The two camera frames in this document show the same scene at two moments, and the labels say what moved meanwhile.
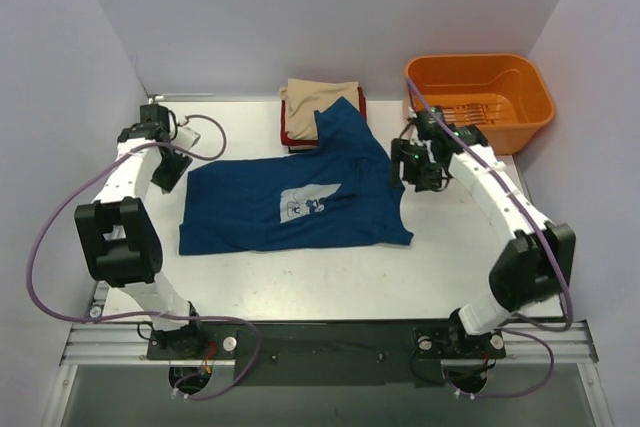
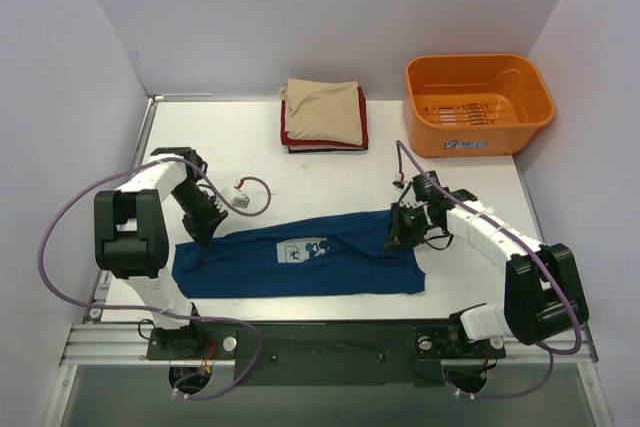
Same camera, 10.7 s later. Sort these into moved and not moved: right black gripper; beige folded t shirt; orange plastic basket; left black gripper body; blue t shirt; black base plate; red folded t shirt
Moved: right black gripper; left black gripper body; blue t shirt
Not moved: orange plastic basket; beige folded t shirt; black base plate; red folded t shirt
